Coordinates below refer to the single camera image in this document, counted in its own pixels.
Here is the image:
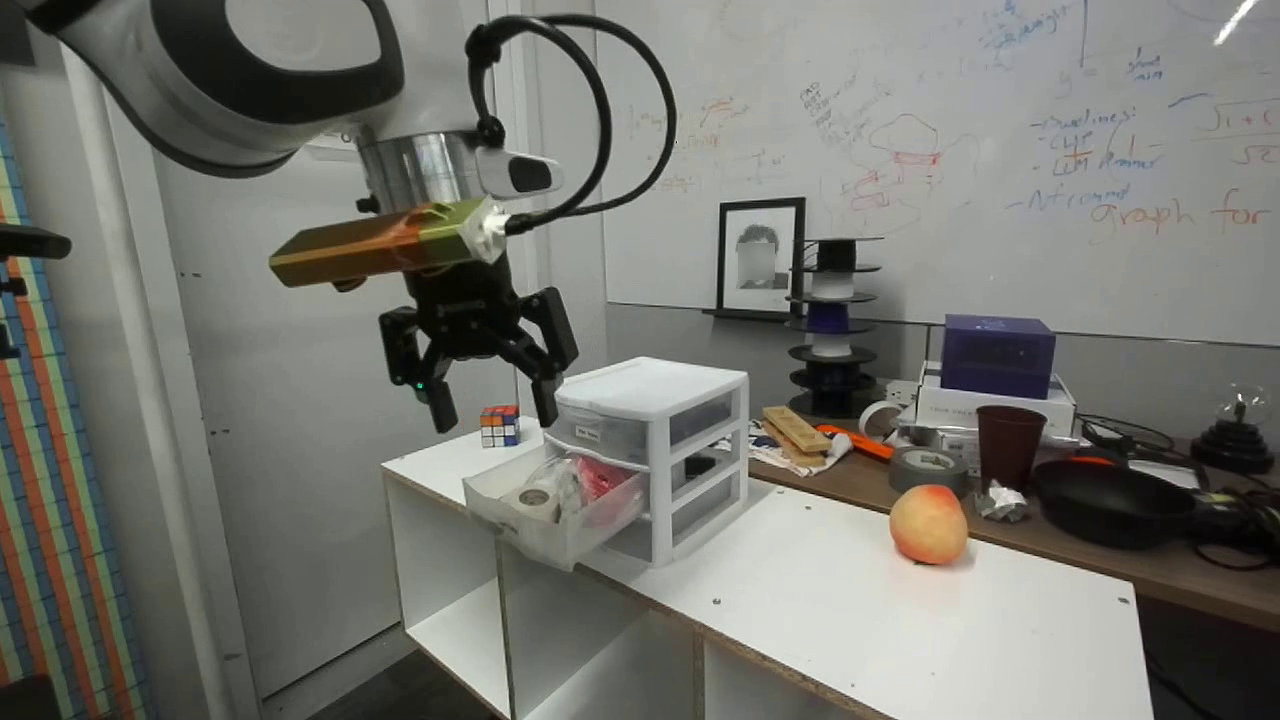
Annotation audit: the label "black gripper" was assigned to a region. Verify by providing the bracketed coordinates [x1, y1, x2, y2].
[382, 260, 580, 433]

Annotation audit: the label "clear top drawer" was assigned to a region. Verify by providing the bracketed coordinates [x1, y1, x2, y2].
[465, 449, 645, 571]

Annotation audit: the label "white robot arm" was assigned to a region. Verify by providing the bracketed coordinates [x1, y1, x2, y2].
[15, 0, 575, 430]

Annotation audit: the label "red items in drawer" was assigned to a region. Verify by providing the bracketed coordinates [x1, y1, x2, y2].
[571, 456, 636, 524]

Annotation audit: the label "white three-drawer organizer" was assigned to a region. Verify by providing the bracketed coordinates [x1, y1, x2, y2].
[550, 356, 749, 563]

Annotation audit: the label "colourful puzzle cube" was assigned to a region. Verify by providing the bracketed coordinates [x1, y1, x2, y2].
[480, 405, 523, 449]

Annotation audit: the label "framed portrait picture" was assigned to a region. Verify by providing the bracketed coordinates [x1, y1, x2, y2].
[715, 197, 804, 317]

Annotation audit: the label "wooden block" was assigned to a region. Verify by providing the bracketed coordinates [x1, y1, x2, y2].
[764, 405, 834, 456]

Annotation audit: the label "black filament spool stack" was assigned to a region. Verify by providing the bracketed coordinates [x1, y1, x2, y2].
[788, 238, 878, 421]

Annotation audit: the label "white cubby shelf unit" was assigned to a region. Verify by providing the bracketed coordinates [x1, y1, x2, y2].
[385, 436, 1153, 720]

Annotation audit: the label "white flat box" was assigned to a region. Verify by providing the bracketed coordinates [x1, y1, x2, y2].
[917, 360, 1075, 440]

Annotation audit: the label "peach fruit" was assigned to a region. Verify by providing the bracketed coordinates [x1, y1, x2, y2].
[887, 484, 967, 570]

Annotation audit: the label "dark blue box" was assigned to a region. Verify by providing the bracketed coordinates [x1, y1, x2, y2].
[942, 317, 1056, 401]

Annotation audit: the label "dark red cup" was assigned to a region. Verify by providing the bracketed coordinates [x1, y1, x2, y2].
[977, 405, 1043, 489]

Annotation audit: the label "black frying pan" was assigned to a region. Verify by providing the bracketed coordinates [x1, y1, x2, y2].
[1034, 462, 1256, 551]

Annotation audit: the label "wooden side desk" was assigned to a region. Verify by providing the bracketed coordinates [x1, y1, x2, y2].
[749, 451, 1280, 633]

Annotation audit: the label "black round lamp base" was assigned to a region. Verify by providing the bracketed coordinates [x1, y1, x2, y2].
[1191, 387, 1278, 476]

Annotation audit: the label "gold wrist camera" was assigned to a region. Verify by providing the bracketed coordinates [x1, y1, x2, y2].
[268, 201, 509, 289]

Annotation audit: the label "grey duct tape roll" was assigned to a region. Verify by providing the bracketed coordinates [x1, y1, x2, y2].
[887, 449, 973, 498]

